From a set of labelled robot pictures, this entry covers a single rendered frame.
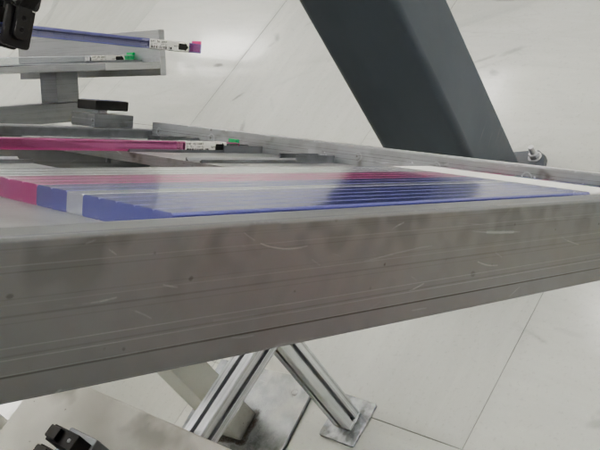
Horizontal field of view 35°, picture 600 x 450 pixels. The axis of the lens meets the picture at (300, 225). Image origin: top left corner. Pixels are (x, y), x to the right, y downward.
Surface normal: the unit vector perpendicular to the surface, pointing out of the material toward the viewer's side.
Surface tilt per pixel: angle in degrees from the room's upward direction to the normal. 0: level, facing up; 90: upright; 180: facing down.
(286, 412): 0
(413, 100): 90
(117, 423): 0
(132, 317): 90
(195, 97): 0
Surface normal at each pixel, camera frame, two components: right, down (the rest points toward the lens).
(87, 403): -0.44, -0.63
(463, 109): 0.84, -0.04
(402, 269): 0.73, 0.15
